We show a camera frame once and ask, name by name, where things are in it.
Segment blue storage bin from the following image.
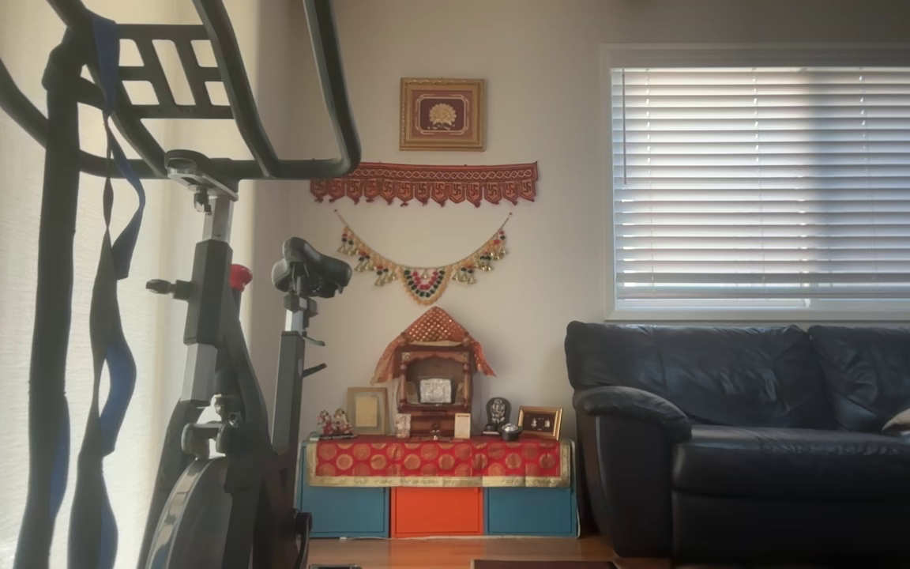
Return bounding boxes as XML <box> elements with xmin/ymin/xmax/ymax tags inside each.
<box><xmin>487</xmin><ymin>486</ymin><xmax>577</xmax><ymax>538</ymax></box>

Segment white window blinds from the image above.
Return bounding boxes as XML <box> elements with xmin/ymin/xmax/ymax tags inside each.
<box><xmin>604</xmin><ymin>45</ymin><xmax>910</xmax><ymax>321</ymax></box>

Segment pair of small figurines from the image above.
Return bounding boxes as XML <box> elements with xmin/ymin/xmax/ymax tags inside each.
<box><xmin>317</xmin><ymin>409</ymin><xmax>355</xmax><ymax>439</ymax></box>

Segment wooden shrine with canopy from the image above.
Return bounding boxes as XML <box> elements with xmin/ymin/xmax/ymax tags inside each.
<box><xmin>370</xmin><ymin>307</ymin><xmax>496</xmax><ymax>438</ymax></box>

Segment beaded gold garland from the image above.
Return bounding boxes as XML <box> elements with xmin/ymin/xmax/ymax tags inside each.
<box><xmin>334</xmin><ymin>209</ymin><xmax>513</xmax><ymax>306</ymax></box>

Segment dark idol statue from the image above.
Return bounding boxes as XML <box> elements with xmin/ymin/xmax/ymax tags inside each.
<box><xmin>483</xmin><ymin>397</ymin><xmax>512</xmax><ymax>435</ymax></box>

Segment dark rug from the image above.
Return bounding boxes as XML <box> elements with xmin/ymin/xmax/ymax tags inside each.
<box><xmin>471</xmin><ymin>559</ymin><xmax>622</xmax><ymax>569</ymax></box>

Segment black hanging strap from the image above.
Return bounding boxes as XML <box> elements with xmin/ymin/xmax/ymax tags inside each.
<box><xmin>13</xmin><ymin>32</ymin><xmax>83</xmax><ymax>569</ymax></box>

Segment red embroidered wall hanging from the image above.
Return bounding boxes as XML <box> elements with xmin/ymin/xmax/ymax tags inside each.
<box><xmin>310</xmin><ymin>162</ymin><xmax>540</xmax><ymax>208</ymax></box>

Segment small gold picture frame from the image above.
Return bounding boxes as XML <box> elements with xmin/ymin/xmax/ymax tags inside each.
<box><xmin>517</xmin><ymin>405</ymin><xmax>564</xmax><ymax>441</ymax></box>

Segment black exercise bike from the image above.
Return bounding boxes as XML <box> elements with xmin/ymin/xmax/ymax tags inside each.
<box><xmin>0</xmin><ymin>0</ymin><xmax>363</xmax><ymax>569</ymax></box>

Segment black leather sofa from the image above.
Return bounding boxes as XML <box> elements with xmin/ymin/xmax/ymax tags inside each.
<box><xmin>565</xmin><ymin>320</ymin><xmax>910</xmax><ymax>563</ymax></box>

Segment gold framed wall picture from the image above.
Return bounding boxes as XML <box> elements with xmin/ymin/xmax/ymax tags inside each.
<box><xmin>400</xmin><ymin>77</ymin><xmax>487</xmax><ymax>152</ymax></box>

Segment red and gold cloth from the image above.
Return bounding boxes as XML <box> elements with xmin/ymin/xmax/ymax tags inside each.
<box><xmin>305</xmin><ymin>437</ymin><xmax>572</xmax><ymax>488</ymax></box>

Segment pale picture frame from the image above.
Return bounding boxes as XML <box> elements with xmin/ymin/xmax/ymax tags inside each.
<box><xmin>346</xmin><ymin>386</ymin><xmax>389</xmax><ymax>436</ymax></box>

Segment blue and black strap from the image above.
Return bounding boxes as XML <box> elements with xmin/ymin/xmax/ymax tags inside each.
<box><xmin>68</xmin><ymin>12</ymin><xmax>148</xmax><ymax>569</ymax></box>

